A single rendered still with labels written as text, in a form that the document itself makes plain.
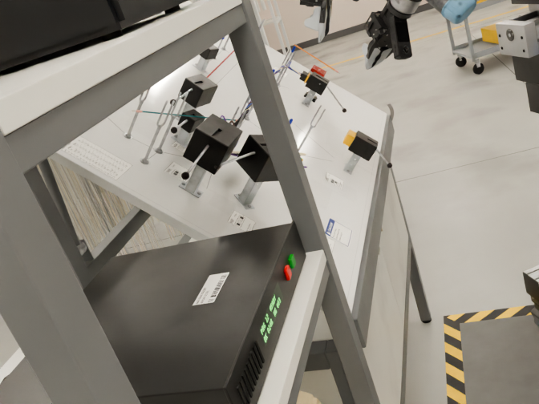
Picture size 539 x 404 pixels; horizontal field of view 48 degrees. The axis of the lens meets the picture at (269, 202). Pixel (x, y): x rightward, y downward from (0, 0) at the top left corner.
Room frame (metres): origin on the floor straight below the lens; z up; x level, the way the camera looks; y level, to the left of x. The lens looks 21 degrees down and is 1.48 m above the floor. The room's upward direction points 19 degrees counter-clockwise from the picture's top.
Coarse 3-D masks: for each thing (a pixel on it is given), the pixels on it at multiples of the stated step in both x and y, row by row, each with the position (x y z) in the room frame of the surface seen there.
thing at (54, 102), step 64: (64, 64) 0.47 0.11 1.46; (128, 64) 0.51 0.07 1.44; (256, 64) 0.83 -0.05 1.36; (0, 128) 0.35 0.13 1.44; (64, 128) 0.40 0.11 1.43; (0, 192) 0.33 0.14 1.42; (0, 256) 0.32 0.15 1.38; (64, 256) 0.35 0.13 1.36; (320, 256) 0.81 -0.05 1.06; (64, 320) 0.32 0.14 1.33; (64, 384) 0.32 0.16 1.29; (128, 384) 0.35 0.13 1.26
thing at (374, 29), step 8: (384, 8) 1.65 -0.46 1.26; (392, 8) 1.59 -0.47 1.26; (376, 16) 1.66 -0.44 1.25; (384, 16) 1.65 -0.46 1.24; (392, 16) 1.61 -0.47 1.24; (400, 16) 1.59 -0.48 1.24; (408, 16) 1.59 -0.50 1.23; (368, 24) 1.69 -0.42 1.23; (376, 24) 1.65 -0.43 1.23; (384, 24) 1.64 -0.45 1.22; (368, 32) 1.68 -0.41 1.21; (376, 32) 1.65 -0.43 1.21; (384, 32) 1.62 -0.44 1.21; (384, 40) 1.63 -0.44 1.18
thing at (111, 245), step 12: (132, 216) 1.49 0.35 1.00; (144, 216) 1.53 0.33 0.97; (120, 228) 1.43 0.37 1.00; (132, 228) 1.46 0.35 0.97; (84, 240) 1.29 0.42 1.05; (108, 240) 1.38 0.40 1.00; (120, 240) 1.40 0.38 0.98; (84, 252) 1.29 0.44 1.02; (96, 252) 1.33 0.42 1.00; (108, 252) 1.34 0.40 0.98; (96, 264) 1.29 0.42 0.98
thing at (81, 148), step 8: (80, 136) 1.14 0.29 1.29; (72, 144) 1.11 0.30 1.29; (80, 144) 1.12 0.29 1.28; (88, 144) 1.13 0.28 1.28; (72, 152) 1.08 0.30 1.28; (80, 152) 1.09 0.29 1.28; (88, 152) 1.10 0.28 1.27; (96, 152) 1.11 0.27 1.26; (104, 152) 1.12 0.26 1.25; (88, 160) 1.08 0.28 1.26; (96, 160) 1.09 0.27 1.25; (104, 160) 1.10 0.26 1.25; (112, 160) 1.11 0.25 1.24; (120, 160) 1.12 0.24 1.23; (96, 168) 1.06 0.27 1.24; (104, 168) 1.07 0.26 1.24; (112, 168) 1.08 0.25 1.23; (120, 168) 1.09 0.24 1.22; (128, 168) 1.10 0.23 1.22; (112, 176) 1.06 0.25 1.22; (120, 176) 1.07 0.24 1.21
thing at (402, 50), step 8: (392, 24) 1.60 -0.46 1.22; (400, 24) 1.60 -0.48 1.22; (392, 32) 1.60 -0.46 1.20; (400, 32) 1.59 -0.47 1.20; (408, 32) 1.60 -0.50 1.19; (392, 40) 1.59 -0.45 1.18; (400, 40) 1.58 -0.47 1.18; (408, 40) 1.59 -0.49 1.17; (392, 48) 1.59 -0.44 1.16; (400, 48) 1.57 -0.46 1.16; (408, 48) 1.58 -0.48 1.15; (400, 56) 1.56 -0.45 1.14; (408, 56) 1.58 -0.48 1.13
